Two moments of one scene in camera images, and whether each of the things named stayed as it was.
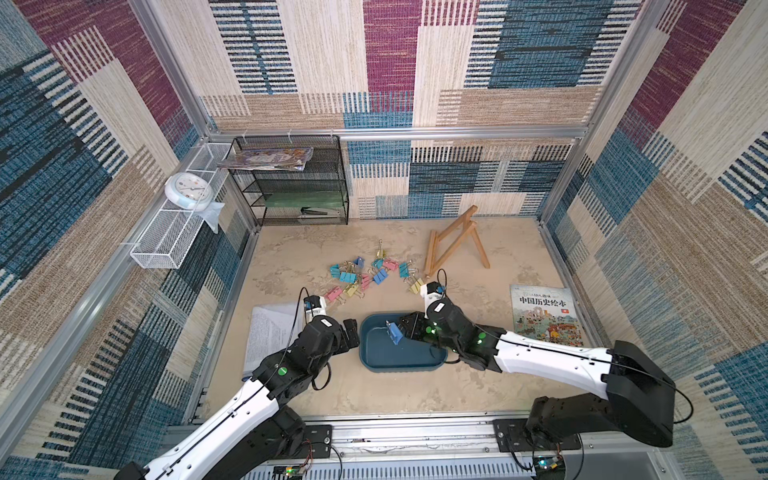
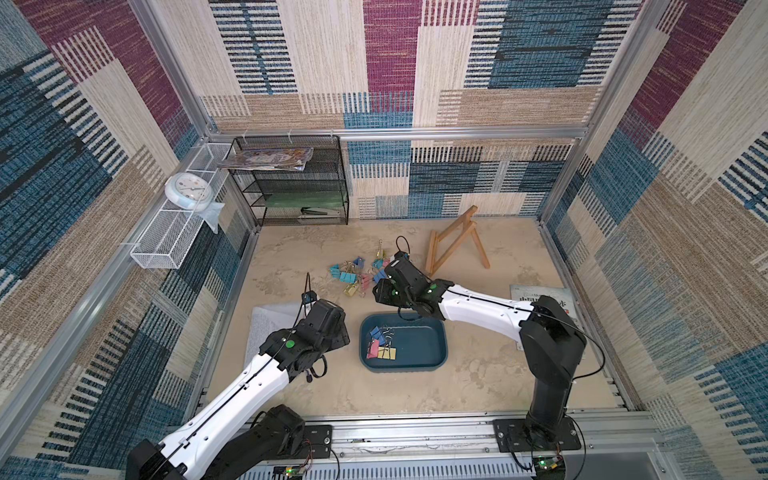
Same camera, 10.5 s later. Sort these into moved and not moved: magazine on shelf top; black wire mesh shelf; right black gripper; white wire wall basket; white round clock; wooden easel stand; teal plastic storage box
Moved: right black gripper
Not moved: teal plastic storage box; wooden easel stand; magazine on shelf top; white wire wall basket; white round clock; black wire mesh shelf
